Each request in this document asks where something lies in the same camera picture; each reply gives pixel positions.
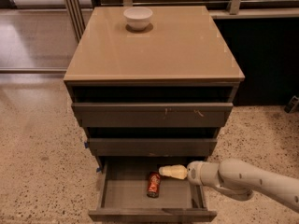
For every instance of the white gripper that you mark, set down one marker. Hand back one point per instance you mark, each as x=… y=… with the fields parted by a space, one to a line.
x=194 y=173

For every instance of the red coke can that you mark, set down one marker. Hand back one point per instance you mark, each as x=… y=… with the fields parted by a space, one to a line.
x=153 y=185

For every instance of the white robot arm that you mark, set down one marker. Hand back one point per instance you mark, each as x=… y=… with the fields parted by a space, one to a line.
x=238 y=180

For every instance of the grey open bottom drawer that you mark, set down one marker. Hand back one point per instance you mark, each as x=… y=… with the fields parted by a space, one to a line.
x=123 y=194

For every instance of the grey drawer cabinet tan top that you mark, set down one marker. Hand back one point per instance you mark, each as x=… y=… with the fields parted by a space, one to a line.
x=180 y=57

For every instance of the grey middle drawer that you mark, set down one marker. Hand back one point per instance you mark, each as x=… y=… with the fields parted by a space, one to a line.
x=153 y=147

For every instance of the grey top drawer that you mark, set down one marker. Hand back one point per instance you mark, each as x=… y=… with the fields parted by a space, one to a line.
x=153 y=115

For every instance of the blue tape piece upper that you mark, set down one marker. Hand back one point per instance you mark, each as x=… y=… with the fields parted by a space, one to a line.
x=86 y=144

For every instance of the small dark floor object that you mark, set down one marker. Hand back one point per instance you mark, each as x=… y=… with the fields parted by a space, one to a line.
x=292 y=104

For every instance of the white ceramic bowl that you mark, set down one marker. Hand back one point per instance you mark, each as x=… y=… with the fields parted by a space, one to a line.
x=138 y=18

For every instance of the dark low wall cabinet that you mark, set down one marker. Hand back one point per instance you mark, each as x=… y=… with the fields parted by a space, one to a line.
x=267 y=51

